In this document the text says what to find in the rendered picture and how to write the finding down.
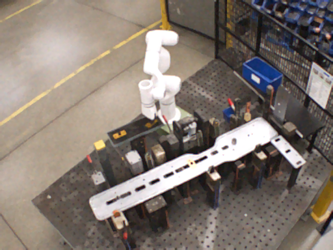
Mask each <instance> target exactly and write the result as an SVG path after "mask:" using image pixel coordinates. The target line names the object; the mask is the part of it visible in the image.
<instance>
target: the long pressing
mask: <svg viewBox="0 0 333 250"><path fill-rule="evenodd" d="M253 125H254V126H253ZM248 135H249V137H248ZM264 136H265V137H264ZM277 136H278V134H277V132H276V131H275V130H274V129H273V128H272V127H271V125H270V124H269V123H268V122H267V121H265V119H264V118H262V117H258V118H256V119H254V120H252V121H250V122H248V123H246V124H244V125H242V126H240V127H238V128H236V129H234V130H232V131H230V132H228V133H226V134H224V135H221V136H220V137H218V138H216V140H215V145H214V147H213V148H211V149H210V150H208V151H206V152H203V153H201V154H199V155H192V154H185V155H183V156H180V157H178V158H176V159H174V160H172V161H170V162H168V163H166V164H164V165H162V166H159V167H157V168H155V169H153V170H151V171H148V172H147V173H143V174H140V175H138V176H136V177H134V178H132V179H131V180H128V181H126V182H124V183H123V184H118V185H117V186H115V187H112V188H111V189H108V190H105V191H103V192H102V193H99V194H97V195H94V196H93V197H91V198H90V200H89V201H90V205H91V207H92V209H93V211H94V213H95V216H96V218H97V219H99V220H100V221H102V220H104V219H107V218H108V217H111V216H112V215H113V210H116V209H117V210H118V211H119V212H123V211H124V210H126V209H129V208H131V207H133V206H135V205H137V204H140V203H142V202H144V201H146V200H148V199H150V198H152V197H154V196H157V195H159V194H161V193H164V192H166V191H168V190H170V189H172V188H174V187H176V186H178V185H180V184H182V183H184V182H186V181H188V180H190V179H191V178H193V177H195V176H197V175H199V174H201V173H204V172H206V171H207V168H208V166H209V165H211V164H213V165H214V166H215V167H216V166H218V165H220V164H221V163H224V162H226V161H234V160H237V159H239V158H240V157H242V156H244V155H246V154H248V153H250V152H251V151H253V150H254V148H255V146H256V144H258V143H260V144H261V145H262V146H263V145H264V144H266V143H268V142H271V139H274V138H275V137H277ZM233 138H236V139H237V143H236V144H235V145H233V144H232V139H233ZM227 145H228V146H229V148H227V149H225V150H223V149H221V148H222V147H224V146H227ZM233 149H234V150H233ZM214 151H217V152H218V153H217V154H215V155H214V156H211V155H210V153H212V152H214ZM223 154H224V155H223ZM204 156H207V159H206V160H204V161H202V162H200V163H198V164H196V166H197V168H195V169H192V168H191V167H189V168H188V169H186V170H184V171H182V172H180V173H176V172H175V170H177V169H179V168H181V167H183V166H185V165H188V163H187V160H189V159H192V160H193V161H196V160H198V159H200V158H203V157H204ZM171 172H173V173H174V175H173V176H171V177H169V178H164V175H166V174H168V173H171ZM157 178H159V179H160V182H158V183H155V184H153V185H150V184H149V182H151V181H152V180H155V179H157ZM143 185H145V186H146V188H145V189H143V190H141V191H137V192H136V191H135V189H136V188H138V187H140V186H143ZM129 191H130V192H131V195H130V196H128V197H126V198H121V197H120V196H121V195H123V194H125V193H127V192H129ZM117 195H118V196H119V197H120V198H119V199H118V200H117V198H116V196H117ZM114 198H116V200H117V201H116V202H114V203H111V204H110V205H107V204H106V202H107V201H109V200H111V199H114Z"/></svg>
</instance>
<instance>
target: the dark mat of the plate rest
mask: <svg viewBox="0 0 333 250"><path fill-rule="evenodd" d="M157 120H158V122H157V123H155V124H154V125H153V126H152V127H151V128H148V127H147V126H146V125H147V123H148V118H147V117H144V118H142V119H140V120H138V121H135V122H132V123H131V124H128V125H126V126H123V127H121V128H118V129H117V130H114V131H112V132H109V133H108V136H109V137H110V140H111V142H112V144H113V145H117V144H119V143H121V142H124V141H126V140H128V139H130V138H132V137H135V136H137V135H140V134H142V133H144V132H147V131H149V130H151V129H154V128H156V127H158V126H160V125H163V123H162V122H161V120H160V119H159V117H157ZM122 131H125V132H126V133H127V134H126V135H123V136H121V137H119V138H117V139H115V138H114V137H113V135H114V134H117V133H119V132H122Z"/></svg>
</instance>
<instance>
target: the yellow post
mask: <svg viewBox="0 0 333 250"><path fill-rule="evenodd" d="M332 201H333V170H332V172H331V174H330V178H329V180H328V183H327V185H326V186H325V188H324V189H323V192H322V193H321V194H320V196H319V198H318V200H317V203H315V204H314V205H313V206H311V207H310V208H313V210H312V213H311V216H312V218H313V219H314V220H315V221H316V222H317V224H319V223H321V222H322V221H323V220H325V219H326V218H328V217H329V215H330V212H329V211H328V209H329V206H330V204H331V203H332Z"/></svg>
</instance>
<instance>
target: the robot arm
mask: <svg viewBox="0 0 333 250"><path fill-rule="evenodd" d="M178 40H179V37H178V35H177V33H175V32H174V31H151V32H149V33H148V34H147V35H146V43H147V50H146V54H145V60H144V72H145V73H146V74H149V75H151V76H152V78H151V80H143V81H141V82H140V83H139V90H140V97H141V101H142V113H143V115H145V116H147V118H148V123H150V122H151V125H152V124H154V123H155V120H157V115H158V116H159V117H160V119H161V120H162V121H163V122H164V124H166V123H165V120H164V118H163V115H165V116H166V119H167V120H168V124H172V121H174V120H176V121H178V120H179V119H180V117H181V113H180V111H179V109H177V108H176V104H175V97H174V96H175V95H176V94H177V93H178V92H179V91H180V89H181V85H182V82H181V79H180V78H179V77H177V76H168V75H163V74H164V73H165V72H166V71H167V70H168V69H169V67H170V53H169V52H168V51H167V50H166V49H165V48H163V47H162V46H161V45H165V46H173V45H175V44H177V43H178ZM155 100H159V103H160V107H161V110H160V111H159V112H158V113H157V109H156V106H155Z"/></svg>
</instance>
